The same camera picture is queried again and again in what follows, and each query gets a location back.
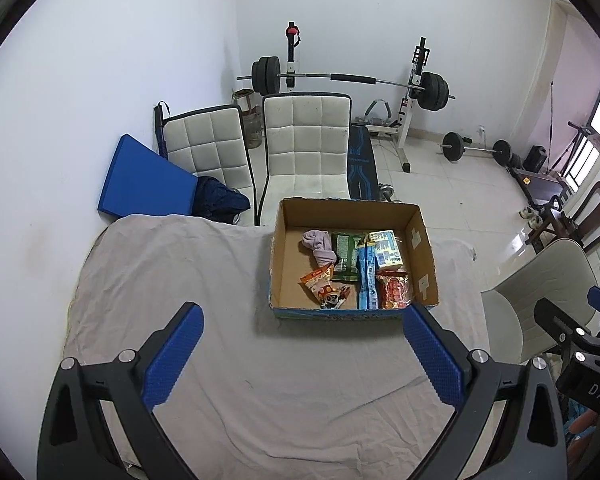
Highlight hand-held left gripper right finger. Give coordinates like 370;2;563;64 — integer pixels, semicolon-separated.
403;303;568;480

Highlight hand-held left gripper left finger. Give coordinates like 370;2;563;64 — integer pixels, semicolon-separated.
36;302;204;480

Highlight red snack packet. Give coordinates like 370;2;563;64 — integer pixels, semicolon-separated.
376;269;412;309

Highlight long blue snack packet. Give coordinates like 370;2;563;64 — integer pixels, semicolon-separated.
356;240;381;310

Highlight white blue small carton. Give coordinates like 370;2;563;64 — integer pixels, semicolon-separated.
367;229;405;272

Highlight orange snack packet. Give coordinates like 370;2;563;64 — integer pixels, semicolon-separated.
300;265;352;309

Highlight green snack packet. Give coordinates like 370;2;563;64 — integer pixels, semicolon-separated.
330;231;366;282

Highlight cardboard box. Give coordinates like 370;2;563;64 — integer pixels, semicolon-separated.
268;197;440;321

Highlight purple sock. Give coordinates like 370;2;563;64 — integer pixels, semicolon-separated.
301;230;337;267

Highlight beige plastic chair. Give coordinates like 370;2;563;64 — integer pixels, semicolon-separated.
480;237;600;366

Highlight grey table cloth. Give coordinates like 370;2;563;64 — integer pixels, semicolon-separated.
62;214;491;473

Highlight brown wooden chair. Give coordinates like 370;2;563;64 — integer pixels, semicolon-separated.
555;181;600;253

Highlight black exercise machine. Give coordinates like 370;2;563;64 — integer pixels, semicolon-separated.
510;165;576;211

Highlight dark blue garment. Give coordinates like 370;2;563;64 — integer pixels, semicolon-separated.
192;176;251;223

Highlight black speaker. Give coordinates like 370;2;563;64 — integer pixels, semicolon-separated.
524;145;548;171

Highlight black tripod stand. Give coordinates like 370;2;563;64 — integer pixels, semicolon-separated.
550;121;600;171

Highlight blue foam mat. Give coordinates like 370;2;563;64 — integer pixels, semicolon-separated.
97;133;199;221

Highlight short barbell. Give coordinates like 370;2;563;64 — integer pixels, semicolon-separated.
440;131;513;166

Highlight black weight bench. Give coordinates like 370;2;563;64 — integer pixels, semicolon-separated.
347;125;381;201

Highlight white padded chair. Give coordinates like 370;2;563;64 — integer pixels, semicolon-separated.
256;92;353;226
162;105;256;226

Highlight brown jar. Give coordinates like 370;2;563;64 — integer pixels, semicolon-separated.
242;107;264;150

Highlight white bench press rack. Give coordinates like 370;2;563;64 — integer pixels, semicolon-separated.
285;22;431;173

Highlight long barbell with black plates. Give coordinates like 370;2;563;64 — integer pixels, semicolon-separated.
236;56;456;111

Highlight black strapped pole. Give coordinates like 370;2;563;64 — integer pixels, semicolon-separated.
153;102;173;161

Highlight grey exercise handle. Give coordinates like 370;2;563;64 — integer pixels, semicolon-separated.
362;99;393;126

